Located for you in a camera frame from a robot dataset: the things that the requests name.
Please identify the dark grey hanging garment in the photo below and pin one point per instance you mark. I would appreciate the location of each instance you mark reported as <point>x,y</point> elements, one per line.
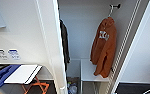
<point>65,40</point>

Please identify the white wardrobe carcass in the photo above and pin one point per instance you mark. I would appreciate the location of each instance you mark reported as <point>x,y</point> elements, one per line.
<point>81,30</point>

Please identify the orange hooded sweatshirt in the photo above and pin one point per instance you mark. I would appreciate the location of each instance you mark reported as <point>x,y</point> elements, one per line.
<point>104,46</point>

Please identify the dark storage bin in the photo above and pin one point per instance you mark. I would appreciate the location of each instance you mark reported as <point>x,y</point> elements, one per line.
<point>72,81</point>

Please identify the pale plastic bottle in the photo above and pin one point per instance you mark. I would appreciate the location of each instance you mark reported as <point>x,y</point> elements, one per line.
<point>73,89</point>

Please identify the orange folding stand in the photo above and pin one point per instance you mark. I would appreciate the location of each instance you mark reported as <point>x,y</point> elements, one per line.
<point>36,88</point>

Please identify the white flat board dark edge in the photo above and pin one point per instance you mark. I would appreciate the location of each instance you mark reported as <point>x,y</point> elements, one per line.
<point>22,73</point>

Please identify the black hanger rail bracket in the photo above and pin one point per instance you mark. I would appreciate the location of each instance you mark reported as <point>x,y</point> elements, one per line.
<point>117,5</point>

